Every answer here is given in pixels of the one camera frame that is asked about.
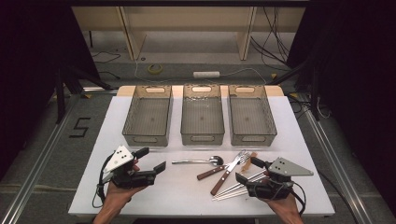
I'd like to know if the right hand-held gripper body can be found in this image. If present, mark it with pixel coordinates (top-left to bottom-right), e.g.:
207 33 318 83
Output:
246 156 315 201

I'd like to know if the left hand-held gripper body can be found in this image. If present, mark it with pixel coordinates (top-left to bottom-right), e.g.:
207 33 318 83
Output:
98 145 158 189

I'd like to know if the wooden-handled knife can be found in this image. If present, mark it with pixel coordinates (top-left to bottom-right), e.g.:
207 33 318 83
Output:
209 149 250 197

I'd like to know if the long metal spoon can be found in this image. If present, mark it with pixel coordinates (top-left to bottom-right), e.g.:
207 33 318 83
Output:
171 155 224 167

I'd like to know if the wooden handled fork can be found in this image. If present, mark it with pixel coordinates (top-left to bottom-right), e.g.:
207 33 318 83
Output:
196 153 251 181

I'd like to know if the transparent grey plastic bin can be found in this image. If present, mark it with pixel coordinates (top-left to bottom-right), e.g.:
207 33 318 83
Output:
121 85 174 147
228 84 278 147
180 84 226 147

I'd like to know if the person's left hand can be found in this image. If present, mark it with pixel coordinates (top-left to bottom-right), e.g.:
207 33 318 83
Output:
100 158 148 216

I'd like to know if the person's right hand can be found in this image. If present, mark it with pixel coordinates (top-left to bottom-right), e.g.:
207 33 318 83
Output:
262 193 305 224

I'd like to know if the white table mat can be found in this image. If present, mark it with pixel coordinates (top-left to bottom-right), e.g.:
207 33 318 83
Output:
68 94 335 217

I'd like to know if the black metal stand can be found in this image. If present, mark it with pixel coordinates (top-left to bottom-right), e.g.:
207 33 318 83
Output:
267 57 321 121
55 63 114 125

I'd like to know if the yellow tape roll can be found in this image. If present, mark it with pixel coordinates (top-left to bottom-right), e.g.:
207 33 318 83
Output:
147 63 163 76

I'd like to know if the white power strip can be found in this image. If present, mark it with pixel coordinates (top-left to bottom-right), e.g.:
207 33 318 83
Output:
192 71 221 79

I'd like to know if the black curtain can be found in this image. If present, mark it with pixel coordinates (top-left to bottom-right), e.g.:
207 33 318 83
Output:
286 0 396 216
0 0 101 181

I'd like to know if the beige wooden desk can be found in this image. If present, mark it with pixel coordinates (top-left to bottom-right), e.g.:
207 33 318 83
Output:
72 6 306 62

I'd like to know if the left hand-held gripper black cable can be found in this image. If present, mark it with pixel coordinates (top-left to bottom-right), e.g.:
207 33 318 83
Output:
92 153 115 209

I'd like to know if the hand-held gripper black cable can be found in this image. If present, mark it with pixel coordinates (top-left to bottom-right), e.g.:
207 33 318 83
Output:
92 153 115 209
290 169 359 224

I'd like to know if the right hand-held gripper black cable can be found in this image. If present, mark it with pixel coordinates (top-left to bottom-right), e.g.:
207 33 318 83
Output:
290 169 359 224

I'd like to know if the long aluminium floor rail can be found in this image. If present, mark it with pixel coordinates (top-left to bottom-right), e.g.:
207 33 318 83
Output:
303 105 375 224
0 92 82 224

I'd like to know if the short aluminium floor rail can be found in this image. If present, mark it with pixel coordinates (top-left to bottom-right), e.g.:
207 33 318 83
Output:
81 86 120 94

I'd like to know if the thin black floor cable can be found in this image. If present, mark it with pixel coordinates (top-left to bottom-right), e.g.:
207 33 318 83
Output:
98 70 121 80
92 50 121 65

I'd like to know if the white power cable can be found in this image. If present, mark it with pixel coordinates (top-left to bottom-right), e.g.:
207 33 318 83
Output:
134 57 268 86

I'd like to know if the bundle of black cables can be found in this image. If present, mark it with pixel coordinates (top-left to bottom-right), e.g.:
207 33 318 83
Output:
250 7 292 68

